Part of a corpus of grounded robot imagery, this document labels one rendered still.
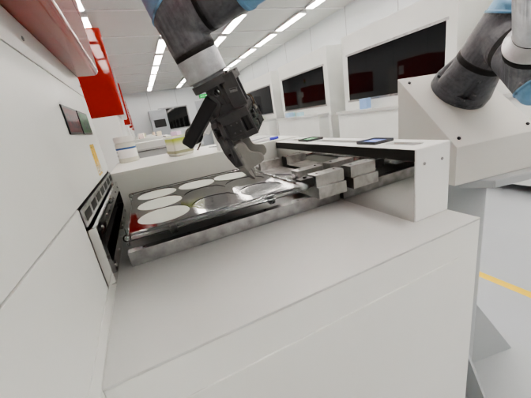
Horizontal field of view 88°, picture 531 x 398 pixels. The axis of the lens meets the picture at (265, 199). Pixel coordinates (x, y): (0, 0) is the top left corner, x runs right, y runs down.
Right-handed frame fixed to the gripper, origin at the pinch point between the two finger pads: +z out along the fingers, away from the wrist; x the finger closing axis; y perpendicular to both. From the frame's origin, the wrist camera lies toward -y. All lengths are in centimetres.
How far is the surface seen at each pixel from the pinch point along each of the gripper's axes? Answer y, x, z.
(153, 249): -18.7, -15.9, 1.5
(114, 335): -12.2, -34.8, -0.3
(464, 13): 161, 318, 49
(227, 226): -7.1, -7.2, 6.7
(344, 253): 15.8, -17.2, 11.7
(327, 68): 16, 482, 72
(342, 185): 16.9, 6.7, 13.9
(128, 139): -52, 37, -13
